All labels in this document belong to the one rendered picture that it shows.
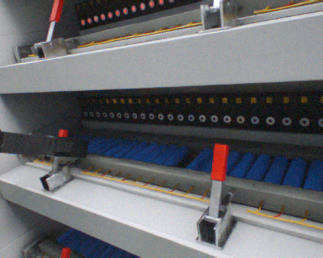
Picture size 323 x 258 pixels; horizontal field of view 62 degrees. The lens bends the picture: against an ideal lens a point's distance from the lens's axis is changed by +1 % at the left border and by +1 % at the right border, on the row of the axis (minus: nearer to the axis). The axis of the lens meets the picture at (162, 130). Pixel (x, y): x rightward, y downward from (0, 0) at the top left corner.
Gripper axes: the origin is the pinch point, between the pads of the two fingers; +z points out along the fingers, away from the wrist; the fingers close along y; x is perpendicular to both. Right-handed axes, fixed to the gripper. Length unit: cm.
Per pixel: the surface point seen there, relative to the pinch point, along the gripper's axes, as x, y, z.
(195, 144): 3.0, 17.2, 11.5
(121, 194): -5.2, 12.2, 1.7
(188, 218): -5.6, 23.1, 1.0
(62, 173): -4.0, 1.1, 0.1
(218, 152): 1.8, 26.6, -1.2
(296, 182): -0.2, 32.4, 6.6
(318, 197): -1.2, 34.7, 3.9
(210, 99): 9.9, 19.4, 10.4
